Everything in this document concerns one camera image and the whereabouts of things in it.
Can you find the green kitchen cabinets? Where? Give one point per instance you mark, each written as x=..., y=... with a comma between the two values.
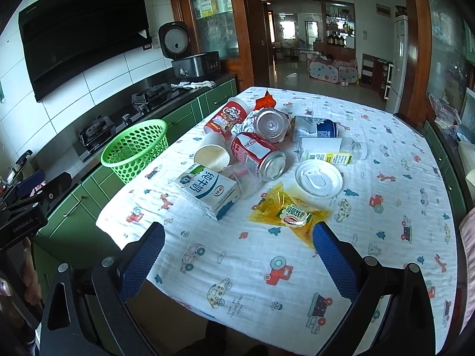
x=71, y=234

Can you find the cartoon print white tablecloth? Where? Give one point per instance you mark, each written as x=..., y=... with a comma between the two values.
x=255, y=269

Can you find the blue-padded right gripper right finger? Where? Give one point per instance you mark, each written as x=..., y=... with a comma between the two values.
x=407, y=326

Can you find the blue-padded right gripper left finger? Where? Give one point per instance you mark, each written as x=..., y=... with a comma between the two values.
x=86, y=312

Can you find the clear plastic cup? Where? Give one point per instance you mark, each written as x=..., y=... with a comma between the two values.
x=248, y=182

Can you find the white cloth on counter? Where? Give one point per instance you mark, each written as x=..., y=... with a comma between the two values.
x=194, y=85

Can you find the dark wooden shelf unit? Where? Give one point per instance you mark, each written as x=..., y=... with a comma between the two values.
x=376, y=73

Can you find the white refrigerator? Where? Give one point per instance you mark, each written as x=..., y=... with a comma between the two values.
x=399, y=65

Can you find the orange snack wrapper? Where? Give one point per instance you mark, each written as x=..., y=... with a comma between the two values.
x=265, y=102

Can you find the red white snack cup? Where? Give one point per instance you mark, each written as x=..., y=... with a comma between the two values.
x=232, y=113

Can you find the white plastic cup lid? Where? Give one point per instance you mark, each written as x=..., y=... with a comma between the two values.
x=319, y=178

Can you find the yellow snack wrapper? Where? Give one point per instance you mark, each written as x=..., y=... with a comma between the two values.
x=280, y=210

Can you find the black range hood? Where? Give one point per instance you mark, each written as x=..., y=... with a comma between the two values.
x=62, y=38

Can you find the green plastic mesh basket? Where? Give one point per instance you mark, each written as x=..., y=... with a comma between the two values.
x=132, y=150

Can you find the clear bottle white label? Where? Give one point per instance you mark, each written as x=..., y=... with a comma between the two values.
x=334, y=150

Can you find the black rice cooker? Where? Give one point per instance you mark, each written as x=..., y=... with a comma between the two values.
x=175, y=42

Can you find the polka dot play fence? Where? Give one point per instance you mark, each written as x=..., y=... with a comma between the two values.
x=335, y=72

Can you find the silver blue beer can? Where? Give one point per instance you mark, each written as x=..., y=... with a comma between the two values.
x=313, y=127

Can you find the white paper cup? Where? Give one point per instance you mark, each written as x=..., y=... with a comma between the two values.
x=212, y=152

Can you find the red cola can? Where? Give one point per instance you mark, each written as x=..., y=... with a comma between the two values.
x=260, y=157

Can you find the white milk carton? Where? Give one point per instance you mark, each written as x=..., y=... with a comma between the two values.
x=214, y=193

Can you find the person's left hand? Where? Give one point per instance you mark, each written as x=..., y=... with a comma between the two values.
x=33, y=293

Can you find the wooden glass door cabinet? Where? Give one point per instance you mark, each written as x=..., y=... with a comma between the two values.
x=233, y=28

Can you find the black gas stove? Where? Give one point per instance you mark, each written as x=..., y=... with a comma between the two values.
x=118, y=113

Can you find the golden energy drink bottle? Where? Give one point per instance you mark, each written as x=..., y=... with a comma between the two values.
x=267, y=123

